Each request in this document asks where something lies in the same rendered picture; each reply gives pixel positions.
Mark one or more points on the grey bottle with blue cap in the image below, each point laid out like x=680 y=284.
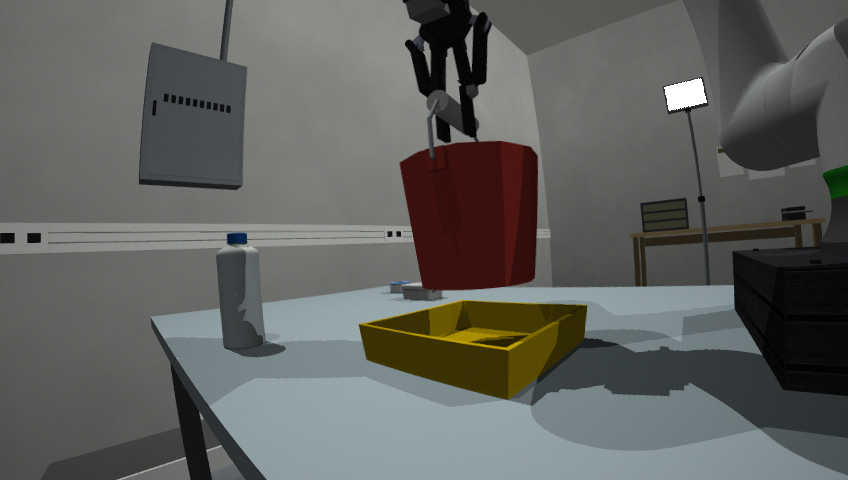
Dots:
x=240 y=294

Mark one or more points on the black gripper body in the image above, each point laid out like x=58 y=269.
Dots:
x=460 y=11

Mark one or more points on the dark red pail with grey wire handle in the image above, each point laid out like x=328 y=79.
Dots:
x=472 y=208

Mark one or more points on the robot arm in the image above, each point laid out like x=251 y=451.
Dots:
x=770 y=115

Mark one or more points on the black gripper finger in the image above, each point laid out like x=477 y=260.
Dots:
x=470 y=81
x=438 y=72

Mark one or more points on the yellow shallow tray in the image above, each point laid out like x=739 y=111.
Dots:
x=415 y=343

